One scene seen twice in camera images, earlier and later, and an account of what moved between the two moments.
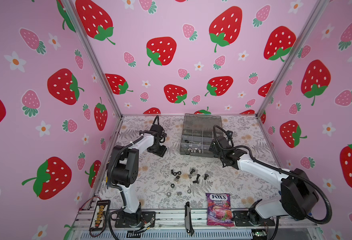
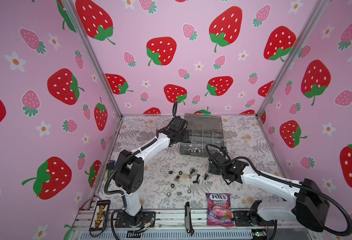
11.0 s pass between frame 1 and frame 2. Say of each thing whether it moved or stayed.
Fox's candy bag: stayed
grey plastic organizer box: stayed
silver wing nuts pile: stayed
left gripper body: moved
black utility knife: stayed
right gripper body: moved
